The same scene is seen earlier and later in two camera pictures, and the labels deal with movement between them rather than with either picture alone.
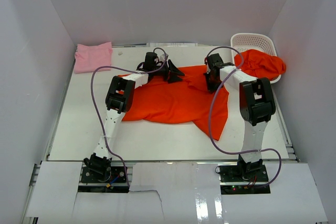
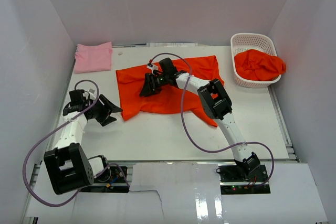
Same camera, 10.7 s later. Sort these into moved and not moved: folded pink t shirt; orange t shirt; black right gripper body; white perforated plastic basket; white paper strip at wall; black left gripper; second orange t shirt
Moved: black left gripper; black right gripper body; orange t shirt
Not moved: white paper strip at wall; white perforated plastic basket; folded pink t shirt; second orange t shirt
